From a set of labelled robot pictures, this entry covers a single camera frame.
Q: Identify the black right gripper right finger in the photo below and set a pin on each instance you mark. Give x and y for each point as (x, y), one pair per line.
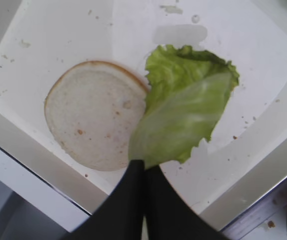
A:
(168, 217)

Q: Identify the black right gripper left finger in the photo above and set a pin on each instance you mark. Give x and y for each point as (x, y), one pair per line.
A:
(120, 216)

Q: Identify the green lettuce leaf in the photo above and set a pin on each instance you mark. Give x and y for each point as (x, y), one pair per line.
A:
(189, 91)

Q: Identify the bun slice on tray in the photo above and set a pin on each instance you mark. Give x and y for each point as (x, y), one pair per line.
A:
(92, 110)

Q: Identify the cream metal tray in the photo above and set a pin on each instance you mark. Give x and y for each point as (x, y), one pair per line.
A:
(41, 39)

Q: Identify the clear long rail right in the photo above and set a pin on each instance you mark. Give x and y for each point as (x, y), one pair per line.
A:
(257, 213)

